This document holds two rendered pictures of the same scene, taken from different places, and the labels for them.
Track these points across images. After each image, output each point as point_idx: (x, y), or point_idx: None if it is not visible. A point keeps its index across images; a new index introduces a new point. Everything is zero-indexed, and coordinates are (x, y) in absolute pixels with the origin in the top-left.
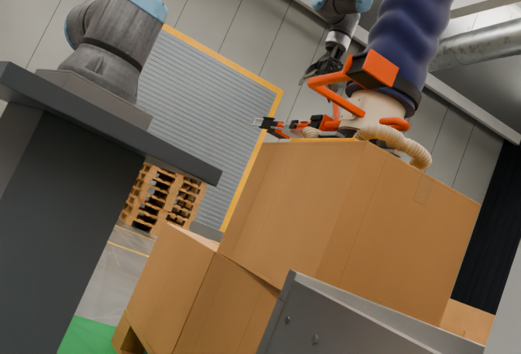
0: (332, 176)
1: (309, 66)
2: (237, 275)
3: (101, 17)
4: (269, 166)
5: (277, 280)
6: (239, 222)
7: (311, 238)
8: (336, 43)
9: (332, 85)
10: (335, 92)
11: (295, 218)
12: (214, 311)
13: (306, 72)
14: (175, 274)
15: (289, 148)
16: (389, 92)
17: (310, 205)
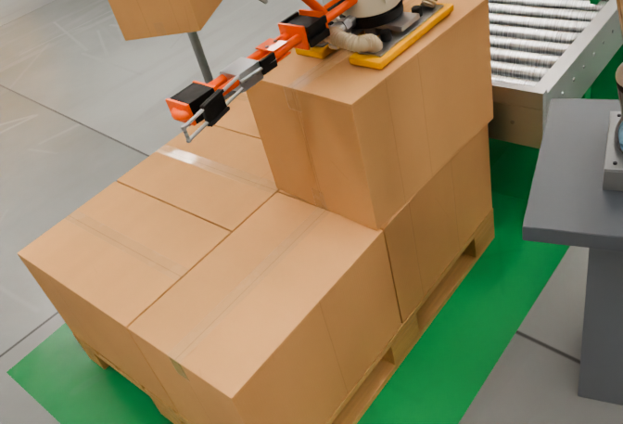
0: (474, 42)
1: None
2: (424, 192)
3: None
4: (392, 107)
5: (467, 137)
6: (392, 178)
7: (479, 89)
8: None
9: None
10: None
11: (458, 97)
12: (420, 235)
13: None
14: (342, 325)
15: (410, 68)
16: None
17: (466, 76)
